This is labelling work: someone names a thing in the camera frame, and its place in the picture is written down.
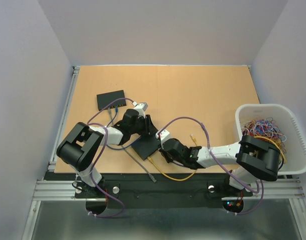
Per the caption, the aluminium frame rail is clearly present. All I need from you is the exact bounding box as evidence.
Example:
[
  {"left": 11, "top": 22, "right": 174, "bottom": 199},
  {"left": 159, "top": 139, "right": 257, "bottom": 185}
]
[{"left": 33, "top": 180, "right": 75, "bottom": 201}]

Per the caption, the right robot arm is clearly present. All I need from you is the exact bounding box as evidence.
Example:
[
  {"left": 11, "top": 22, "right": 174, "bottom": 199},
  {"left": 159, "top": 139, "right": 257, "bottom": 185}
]
[{"left": 159, "top": 135, "right": 280, "bottom": 195}]

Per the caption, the yellow ethernet cable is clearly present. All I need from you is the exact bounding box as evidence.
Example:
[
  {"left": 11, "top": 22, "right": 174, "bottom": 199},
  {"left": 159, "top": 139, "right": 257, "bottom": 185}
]
[{"left": 147, "top": 133, "right": 201, "bottom": 181}]

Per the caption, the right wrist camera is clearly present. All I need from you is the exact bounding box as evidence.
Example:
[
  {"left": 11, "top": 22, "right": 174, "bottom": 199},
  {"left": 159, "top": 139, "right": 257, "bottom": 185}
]
[{"left": 155, "top": 129, "right": 171, "bottom": 145}]

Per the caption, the grey ethernet cable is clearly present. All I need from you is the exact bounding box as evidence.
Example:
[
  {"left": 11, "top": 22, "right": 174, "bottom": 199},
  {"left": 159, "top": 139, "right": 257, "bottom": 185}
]
[{"left": 108, "top": 107, "right": 158, "bottom": 183}]

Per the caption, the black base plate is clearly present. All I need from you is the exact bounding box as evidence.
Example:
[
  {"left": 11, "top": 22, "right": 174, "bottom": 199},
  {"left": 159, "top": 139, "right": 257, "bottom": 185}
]
[{"left": 72, "top": 173, "right": 252, "bottom": 209}]

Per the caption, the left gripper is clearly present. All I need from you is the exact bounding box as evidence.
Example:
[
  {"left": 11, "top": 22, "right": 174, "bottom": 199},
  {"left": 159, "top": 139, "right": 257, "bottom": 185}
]
[{"left": 130, "top": 114, "right": 157, "bottom": 136}]

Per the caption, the white plastic basket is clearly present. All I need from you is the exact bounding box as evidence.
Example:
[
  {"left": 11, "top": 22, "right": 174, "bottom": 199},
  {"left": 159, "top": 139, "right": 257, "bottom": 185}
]
[{"left": 235, "top": 104, "right": 306, "bottom": 175}]

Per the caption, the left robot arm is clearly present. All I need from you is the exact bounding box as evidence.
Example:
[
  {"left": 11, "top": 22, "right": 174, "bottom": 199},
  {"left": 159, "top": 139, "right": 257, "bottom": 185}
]
[{"left": 56, "top": 109, "right": 157, "bottom": 197}]

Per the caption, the bundle of coloured wires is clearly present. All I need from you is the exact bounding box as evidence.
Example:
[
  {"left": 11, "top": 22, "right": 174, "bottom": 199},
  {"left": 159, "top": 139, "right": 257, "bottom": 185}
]
[{"left": 241, "top": 114, "right": 291, "bottom": 166}]

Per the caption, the black network switch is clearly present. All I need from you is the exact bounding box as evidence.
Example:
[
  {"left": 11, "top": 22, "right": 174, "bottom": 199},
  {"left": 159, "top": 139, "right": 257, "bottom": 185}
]
[
  {"left": 131, "top": 135, "right": 161, "bottom": 161},
  {"left": 97, "top": 90, "right": 126, "bottom": 111}
]

